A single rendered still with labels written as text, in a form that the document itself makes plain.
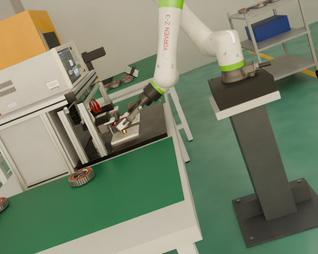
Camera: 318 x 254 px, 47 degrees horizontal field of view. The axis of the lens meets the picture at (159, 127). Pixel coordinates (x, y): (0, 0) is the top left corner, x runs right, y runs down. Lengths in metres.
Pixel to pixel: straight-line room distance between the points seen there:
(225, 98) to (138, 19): 5.47
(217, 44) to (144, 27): 5.35
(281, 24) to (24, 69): 3.27
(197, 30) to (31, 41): 3.89
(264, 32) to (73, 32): 3.99
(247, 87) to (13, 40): 4.31
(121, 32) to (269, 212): 5.55
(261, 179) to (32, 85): 1.28
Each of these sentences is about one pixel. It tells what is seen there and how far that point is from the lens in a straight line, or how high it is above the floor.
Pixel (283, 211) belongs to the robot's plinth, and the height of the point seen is 0.04.
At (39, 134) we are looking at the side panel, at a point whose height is 0.98.
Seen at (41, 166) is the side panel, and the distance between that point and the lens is 1.85.
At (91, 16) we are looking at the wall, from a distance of 7.23.
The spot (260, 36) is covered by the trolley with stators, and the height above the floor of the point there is 0.60.
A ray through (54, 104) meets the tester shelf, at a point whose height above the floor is 1.09.
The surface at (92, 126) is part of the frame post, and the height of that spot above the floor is 0.93.
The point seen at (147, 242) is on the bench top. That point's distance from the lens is 1.04.
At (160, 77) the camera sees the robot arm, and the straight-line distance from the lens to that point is 1.68.
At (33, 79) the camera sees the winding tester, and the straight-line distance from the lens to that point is 1.86.
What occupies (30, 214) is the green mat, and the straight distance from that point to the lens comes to 1.60.
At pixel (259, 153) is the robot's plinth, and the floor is 0.43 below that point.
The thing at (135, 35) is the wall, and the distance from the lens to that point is 7.17.
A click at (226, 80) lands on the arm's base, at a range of 1.88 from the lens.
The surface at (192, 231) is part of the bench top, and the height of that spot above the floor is 0.73.
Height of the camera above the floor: 1.30
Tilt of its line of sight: 17 degrees down
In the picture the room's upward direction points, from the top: 22 degrees counter-clockwise
